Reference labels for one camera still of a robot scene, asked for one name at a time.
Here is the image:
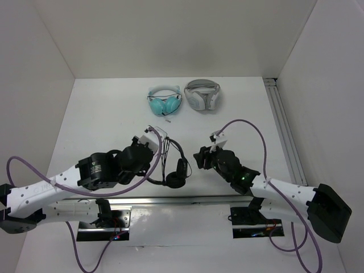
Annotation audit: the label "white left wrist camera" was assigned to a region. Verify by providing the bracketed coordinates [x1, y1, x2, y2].
[138, 126, 168, 154]

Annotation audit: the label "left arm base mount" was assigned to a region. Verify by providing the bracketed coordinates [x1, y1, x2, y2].
[76, 198, 131, 242]

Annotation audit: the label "black on-ear headphones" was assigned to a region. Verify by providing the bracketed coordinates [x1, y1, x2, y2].
[147, 136, 192, 189]

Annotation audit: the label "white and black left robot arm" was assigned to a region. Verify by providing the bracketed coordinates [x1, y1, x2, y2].
[1, 136, 162, 234]

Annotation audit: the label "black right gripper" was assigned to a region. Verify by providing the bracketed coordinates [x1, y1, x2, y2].
[193, 142, 232, 183]

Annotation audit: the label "aluminium side rail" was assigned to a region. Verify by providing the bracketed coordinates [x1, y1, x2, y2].
[263, 78, 308, 186]

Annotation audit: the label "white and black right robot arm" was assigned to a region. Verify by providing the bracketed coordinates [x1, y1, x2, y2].
[193, 147, 352, 243]

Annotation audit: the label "white grey gaming headset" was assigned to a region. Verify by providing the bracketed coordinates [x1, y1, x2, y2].
[184, 79, 221, 111]

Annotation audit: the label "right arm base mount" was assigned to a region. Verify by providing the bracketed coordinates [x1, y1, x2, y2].
[227, 197, 284, 239]

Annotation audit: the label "aluminium front rail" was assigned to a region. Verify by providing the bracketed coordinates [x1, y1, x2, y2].
[53, 193, 254, 207]

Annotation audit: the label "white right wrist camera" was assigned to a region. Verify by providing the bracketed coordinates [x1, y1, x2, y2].
[209, 130, 228, 153]

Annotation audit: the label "teal cat-ear headphones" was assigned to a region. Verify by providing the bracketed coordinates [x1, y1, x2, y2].
[147, 85, 183, 116]

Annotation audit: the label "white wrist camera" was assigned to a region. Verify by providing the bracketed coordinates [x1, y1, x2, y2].
[209, 130, 228, 153]
[138, 126, 168, 154]

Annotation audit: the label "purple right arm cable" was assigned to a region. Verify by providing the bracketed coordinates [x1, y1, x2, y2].
[218, 119, 324, 273]

